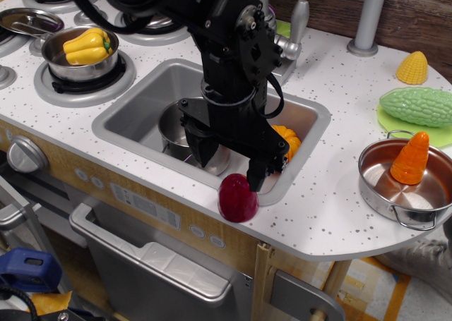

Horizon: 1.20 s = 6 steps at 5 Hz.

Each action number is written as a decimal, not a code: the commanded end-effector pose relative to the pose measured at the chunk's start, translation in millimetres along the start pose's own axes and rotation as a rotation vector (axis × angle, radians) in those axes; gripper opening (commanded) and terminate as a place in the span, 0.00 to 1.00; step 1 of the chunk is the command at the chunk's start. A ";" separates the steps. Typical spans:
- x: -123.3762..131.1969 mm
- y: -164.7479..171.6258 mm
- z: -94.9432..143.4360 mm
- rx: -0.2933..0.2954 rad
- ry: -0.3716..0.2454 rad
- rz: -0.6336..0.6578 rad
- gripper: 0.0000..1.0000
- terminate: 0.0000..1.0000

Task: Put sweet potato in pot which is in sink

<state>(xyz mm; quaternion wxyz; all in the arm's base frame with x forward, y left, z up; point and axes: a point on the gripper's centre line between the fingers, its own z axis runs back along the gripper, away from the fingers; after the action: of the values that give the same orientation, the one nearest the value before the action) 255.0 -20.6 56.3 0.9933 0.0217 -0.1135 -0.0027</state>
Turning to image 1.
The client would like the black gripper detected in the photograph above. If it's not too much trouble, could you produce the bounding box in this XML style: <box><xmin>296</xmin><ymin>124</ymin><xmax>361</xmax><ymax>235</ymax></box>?
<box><xmin>177</xmin><ymin>74</ymin><xmax>289</xmax><ymax>192</ymax></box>

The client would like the dark red sweet potato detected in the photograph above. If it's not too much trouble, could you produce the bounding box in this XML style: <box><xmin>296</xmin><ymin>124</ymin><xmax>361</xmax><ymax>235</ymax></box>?
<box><xmin>218</xmin><ymin>174</ymin><xmax>259</xmax><ymax>223</ymax></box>

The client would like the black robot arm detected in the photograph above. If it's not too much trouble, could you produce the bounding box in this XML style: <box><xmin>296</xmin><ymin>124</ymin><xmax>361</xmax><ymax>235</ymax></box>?
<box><xmin>107</xmin><ymin>0</ymin><xmax>289</xmax><ymax>192</ymax></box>

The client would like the steel pot in sink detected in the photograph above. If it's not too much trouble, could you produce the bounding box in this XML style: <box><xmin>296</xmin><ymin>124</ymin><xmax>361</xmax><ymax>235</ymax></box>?
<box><xmin>157</xmin><ymin>102</ymin><xmax>230</xmax><ymax>176</ymax></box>

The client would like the grey sink basin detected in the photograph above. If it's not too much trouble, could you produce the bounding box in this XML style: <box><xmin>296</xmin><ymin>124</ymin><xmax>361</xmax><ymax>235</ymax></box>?
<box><xmin>92</xmin><ymin>59</ymin><xmax>331</xmax><ymax>205</ymax></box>

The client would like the steel pot on burner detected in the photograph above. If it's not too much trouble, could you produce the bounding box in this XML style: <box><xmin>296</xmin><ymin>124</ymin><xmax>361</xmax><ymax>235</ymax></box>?
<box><xmin>41</xmin><ymin>26</ymin><xmax>119</xmax><ymax>82</ymax></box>

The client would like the steel pot lid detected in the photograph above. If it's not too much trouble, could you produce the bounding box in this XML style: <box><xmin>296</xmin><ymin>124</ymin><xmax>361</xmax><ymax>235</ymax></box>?
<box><xmin>1</xmin><ymin>8</ymin><xmax>65</xmax><ymax>36</ymax></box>

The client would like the orange toy pumpkin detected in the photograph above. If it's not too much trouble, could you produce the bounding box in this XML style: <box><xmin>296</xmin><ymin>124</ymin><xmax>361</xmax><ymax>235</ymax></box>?
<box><xmin>271</xmin><ymin>125</ymin><xmax>302</xmax><ymax>162</ymax></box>

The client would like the grey toy faucet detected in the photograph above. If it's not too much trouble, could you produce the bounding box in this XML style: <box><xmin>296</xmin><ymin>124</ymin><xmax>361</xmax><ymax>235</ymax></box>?
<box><xmin>263</xmin><ymin>0</ymin><xmax>310</xmax><ymax>85</ymax></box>

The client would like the rear stove burner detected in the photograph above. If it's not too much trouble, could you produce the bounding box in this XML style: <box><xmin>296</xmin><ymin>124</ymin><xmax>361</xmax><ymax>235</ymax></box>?
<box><xmin>119</xmin><ymin>13</ymin><xmax>190</xmax><ymax>47</ymax></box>

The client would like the grey oven door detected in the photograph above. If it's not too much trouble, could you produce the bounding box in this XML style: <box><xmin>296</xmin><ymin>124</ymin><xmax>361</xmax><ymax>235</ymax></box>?
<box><xmin>69</xmin><ymin>203</ymin><xmax>253</xmax><ymax>320</ymax></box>

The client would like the front stove burner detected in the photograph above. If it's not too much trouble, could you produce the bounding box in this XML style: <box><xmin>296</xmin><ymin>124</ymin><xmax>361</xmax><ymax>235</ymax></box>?
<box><xmin>34</xmin><ymin>52</ymin><xmax>136</xmax><ymax>108</ymax></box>

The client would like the yellow toy bell pepper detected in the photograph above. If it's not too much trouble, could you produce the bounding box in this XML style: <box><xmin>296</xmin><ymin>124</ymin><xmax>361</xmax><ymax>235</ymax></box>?
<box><xmin>63</xmin><ymin>28</ymin><xmax>114</xmax><ymax>66</ymax></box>

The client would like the orange toy carrot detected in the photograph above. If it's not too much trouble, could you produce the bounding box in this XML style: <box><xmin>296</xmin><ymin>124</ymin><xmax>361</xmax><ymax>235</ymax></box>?
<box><xmin>390</xmin><ymin>132</ymin><xmax>429</xmax><ymax>186</ymax></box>

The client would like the yellow toy corn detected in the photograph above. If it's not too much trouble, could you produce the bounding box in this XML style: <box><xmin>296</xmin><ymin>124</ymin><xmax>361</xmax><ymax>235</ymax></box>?
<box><xmin>395</xmin><ymin>51</ymin><xmax>428</xmax><ymax>85</ymax></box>

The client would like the green toy bitter melon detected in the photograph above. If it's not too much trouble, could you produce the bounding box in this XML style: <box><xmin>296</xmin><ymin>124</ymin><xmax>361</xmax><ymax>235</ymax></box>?
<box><xmin>379</xmin><ymin>87</ymin><xmax>451</xmax><ymax>128</ymax></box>

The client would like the grey oven knob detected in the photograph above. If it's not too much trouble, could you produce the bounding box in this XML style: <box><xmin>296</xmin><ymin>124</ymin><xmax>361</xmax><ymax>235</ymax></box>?
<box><xmin>6</xmin><ymin>135</ymin><xmax>49</xmax><ymax>174</ymax></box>

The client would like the light green plate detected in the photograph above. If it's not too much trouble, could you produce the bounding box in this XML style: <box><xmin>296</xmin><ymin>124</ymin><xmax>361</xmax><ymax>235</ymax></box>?
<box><xmin>376</xmin><ymin>105</ymin><xmax>452</xmax><ymax>148</ymax></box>

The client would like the blue clamp tool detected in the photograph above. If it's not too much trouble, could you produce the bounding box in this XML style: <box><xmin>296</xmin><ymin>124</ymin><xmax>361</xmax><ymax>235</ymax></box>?
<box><xmin>1</xmin><ymin>248</ymin><xmax>62</xmax><ymax>293</ymax></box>

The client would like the grey vertical post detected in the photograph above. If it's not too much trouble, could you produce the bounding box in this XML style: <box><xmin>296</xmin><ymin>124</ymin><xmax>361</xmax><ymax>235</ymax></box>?
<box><xmin>347</xmin><ymin>0</ymin><xmax>384</xmax><ymax>57</ymax></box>

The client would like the steel pan with handles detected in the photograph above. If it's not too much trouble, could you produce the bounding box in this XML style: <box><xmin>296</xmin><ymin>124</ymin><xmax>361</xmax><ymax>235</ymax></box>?
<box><xmin>358</xmin><ymin>131</ymin><xmax>451</xmax><ymax>231</ymax></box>

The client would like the black cable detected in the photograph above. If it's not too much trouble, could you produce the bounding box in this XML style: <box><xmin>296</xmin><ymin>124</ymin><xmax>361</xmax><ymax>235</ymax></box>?
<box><xmin>66</xmin><ymin>0</ymin><xmax>167</xmax><ymax>35</ymax></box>

